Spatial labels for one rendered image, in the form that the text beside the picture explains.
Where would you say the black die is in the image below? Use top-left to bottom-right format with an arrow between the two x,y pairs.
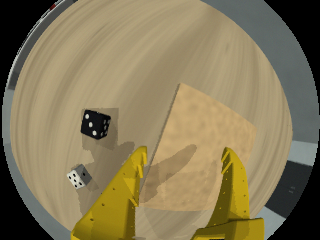
81,110 -> 111,140

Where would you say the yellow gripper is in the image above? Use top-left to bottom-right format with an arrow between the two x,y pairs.
70,146 -> 264,240

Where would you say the white die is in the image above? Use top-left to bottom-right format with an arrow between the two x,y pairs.
67,164 -> 92,190

